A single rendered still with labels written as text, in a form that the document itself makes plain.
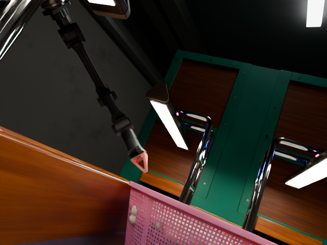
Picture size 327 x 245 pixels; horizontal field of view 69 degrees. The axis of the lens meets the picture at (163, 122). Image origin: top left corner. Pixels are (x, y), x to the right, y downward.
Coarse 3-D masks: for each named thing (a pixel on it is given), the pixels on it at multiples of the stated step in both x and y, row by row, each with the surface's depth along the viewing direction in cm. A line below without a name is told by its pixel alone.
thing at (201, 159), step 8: (184, 112) 99; (192, 112) 97; (208, 120) 95; (192, 128) 113; (200, 128) 110; (208, 128) 93; (208, 136) 93; (200, 144) 92; (208, 144) 107; (200, 152) 91; (208, 152) 106; (200, 160) 97; (192, 168) 89; (200, 168) 104; (192, 176) 88; (184, 184) 88; (192, 184) 102; (184, 192) 86; (192, 192) 101; (184, 200) 86
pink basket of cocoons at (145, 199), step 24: (144, 192) 33; (144, 216) 32; (168, 216) 30; (192, 216) 29; (144, 240) 32; (168, 240) 29; (192, 240) 28; (216, 240) 28; (240, 240) 46; (264, 240) 28
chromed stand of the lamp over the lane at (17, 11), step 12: (0, 0) 14; (12, 0) 14; (24, 0) 14; (36, 0) 15; (0, 12) 14; (12, 12) 14; (24, 12) 14; (0, 24) 14; (12, 24) 14; (24, 24) 15; (0, 36) 14; (12, 36) 14; (0, 48) 14; (0, 60) 14
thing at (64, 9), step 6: (60, 6) 111; (66, 6) 113; (42, 12) 112; (48, 12) 110; (54, 12) 109; (60, 12) 112; (66, 12) 114; (54, 18) 114; (60, 18) 114; (66, 18) 115; (60, 24) 116
